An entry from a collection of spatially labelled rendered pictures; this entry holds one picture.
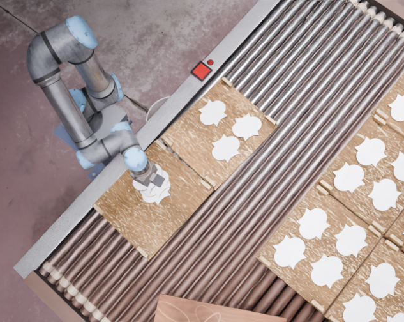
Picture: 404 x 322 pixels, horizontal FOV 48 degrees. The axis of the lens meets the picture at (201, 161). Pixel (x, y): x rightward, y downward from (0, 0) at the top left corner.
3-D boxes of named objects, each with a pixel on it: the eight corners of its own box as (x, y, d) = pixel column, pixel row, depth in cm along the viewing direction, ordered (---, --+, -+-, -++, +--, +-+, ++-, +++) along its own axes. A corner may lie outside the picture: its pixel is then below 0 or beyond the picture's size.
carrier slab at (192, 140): (160, 138, 207) (159, 137, 205) (222, 78, 213) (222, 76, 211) (215, 190, 199) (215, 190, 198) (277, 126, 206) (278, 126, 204)
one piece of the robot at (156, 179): (152, 187, 169) (158, 195, 184) (164, 167, 170) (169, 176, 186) (125, 172, 170) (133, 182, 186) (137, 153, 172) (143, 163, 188)
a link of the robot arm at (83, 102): (61, 107, 197) (50, 95, 184) (89, 92, 198) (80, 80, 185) (73, 130, 194) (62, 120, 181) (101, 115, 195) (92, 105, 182)
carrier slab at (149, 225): (92, 206, 200) (91, 205, 198) (156, 140, 206) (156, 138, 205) (149, 260, 193) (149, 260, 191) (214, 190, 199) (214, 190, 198)
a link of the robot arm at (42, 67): (7, 48, 141) (85, 176, 161) (39, 33, 142) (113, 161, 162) (11, 45, 151) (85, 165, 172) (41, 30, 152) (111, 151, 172)
